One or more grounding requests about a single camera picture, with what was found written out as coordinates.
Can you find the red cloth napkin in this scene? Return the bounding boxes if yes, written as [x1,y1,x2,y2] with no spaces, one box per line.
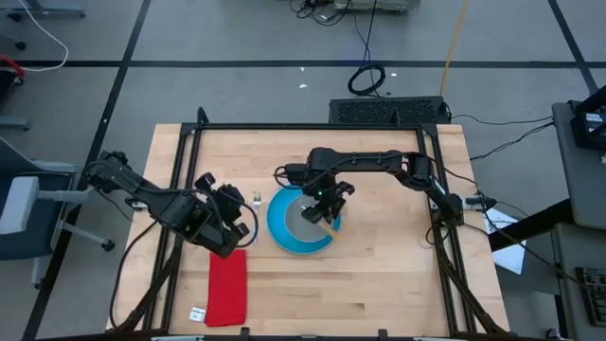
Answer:
[204,249,249,328]

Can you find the black floor beam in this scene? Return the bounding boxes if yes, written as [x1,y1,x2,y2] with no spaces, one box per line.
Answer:
[487,198,575,252]

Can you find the blue grey office chair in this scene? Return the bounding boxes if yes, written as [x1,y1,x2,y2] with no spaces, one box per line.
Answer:
[0,136,117,290]

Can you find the coiled black cable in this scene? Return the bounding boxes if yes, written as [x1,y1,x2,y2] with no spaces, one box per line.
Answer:
[347,0,387,98]

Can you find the blue plate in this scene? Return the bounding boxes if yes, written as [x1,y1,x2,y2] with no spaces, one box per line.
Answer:
[266,186,343,255]

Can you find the tangled black cables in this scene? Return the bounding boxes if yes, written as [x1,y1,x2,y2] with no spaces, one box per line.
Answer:
[289,0,354,27]

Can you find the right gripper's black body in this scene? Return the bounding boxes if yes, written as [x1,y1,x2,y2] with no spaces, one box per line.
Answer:
[301,178,348,224]

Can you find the thin black cable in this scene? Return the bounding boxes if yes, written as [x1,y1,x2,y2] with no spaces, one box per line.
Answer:
[468,121,555,162]
[447,113,555,128]

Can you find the red object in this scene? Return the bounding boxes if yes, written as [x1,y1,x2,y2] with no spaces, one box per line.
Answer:
[0,53,26,86]

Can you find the grey bowl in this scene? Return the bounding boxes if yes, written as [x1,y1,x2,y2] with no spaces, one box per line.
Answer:
[283,196,342,243]

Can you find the black computer tower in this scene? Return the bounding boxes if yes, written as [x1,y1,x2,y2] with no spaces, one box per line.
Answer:
[329,96,451,127]

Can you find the yellow cable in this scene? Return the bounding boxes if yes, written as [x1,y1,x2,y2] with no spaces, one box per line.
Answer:
[438,0,471,96]

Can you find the grey equipment box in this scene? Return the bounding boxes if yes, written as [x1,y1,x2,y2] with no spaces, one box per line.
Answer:
[333,0,421,14]

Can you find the dark keyboard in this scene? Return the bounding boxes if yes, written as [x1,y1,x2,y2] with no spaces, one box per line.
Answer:
[575,266,606,328]

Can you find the silver fork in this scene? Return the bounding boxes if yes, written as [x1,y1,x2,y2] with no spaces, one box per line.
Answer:
[249,190,263,246]

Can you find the black metal table frame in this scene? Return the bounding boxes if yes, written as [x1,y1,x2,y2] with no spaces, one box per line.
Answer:
[106,106,510,340]

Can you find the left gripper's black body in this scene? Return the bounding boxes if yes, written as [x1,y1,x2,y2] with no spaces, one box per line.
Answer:
[207,184,247,228]

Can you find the grey cabinet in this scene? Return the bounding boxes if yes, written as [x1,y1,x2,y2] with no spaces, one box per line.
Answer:
[551,101,606,231]

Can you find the black device box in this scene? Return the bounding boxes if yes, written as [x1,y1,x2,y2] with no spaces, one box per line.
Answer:
[570,84,606,152]

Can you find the yellow plastic utensil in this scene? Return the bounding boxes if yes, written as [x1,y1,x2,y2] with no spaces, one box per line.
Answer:
[323,221,349,240]

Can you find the white paper sheet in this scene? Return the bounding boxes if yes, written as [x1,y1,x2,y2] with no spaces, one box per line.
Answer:
[482,207,527,276]

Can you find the grey chair base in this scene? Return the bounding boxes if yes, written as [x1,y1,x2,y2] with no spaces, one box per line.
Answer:
[0,0,87,23]

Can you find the white cable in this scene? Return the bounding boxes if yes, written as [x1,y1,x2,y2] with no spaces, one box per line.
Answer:
[16,0,70,73]

